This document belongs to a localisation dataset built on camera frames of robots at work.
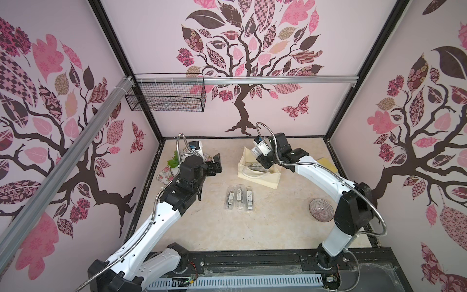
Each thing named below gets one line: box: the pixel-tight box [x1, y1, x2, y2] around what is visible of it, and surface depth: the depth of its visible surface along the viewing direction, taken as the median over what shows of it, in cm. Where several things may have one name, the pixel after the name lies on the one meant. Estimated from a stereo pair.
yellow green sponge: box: [316, 156, 339, 174], surface depth 110 cm
